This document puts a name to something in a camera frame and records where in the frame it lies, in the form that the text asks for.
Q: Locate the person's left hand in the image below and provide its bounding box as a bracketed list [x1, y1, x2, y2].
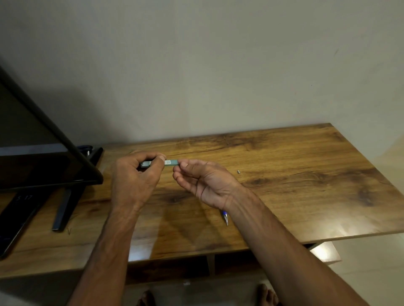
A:
[110, 151, 167, 212]

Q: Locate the person's right hand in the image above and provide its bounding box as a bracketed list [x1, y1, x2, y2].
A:
[173, 158, 243, 211]

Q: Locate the person's right forearm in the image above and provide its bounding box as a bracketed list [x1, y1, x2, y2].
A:
[225, 189, 370, 306]

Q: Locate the person's left forearm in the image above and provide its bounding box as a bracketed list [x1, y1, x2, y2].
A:
[67, 204, 143, 306]

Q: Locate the black television stand leg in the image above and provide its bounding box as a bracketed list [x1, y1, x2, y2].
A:
[52, 146, 104, 232]

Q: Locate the black flat-screen television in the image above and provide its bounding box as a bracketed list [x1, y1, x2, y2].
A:
[0, 66, 104, 193]

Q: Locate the person's left foot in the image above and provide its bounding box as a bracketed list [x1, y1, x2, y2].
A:
[137, 290, 156, 306]

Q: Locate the person's foot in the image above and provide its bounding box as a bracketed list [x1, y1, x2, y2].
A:
[137, 290, 156, 306]
[255, 283, 280, 306]

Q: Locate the black flat panel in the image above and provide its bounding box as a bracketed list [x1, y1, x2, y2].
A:
[0, 189, 48, 258]

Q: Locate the person's right foot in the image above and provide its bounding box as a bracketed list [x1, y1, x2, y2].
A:
[255, 283, 280, 306]

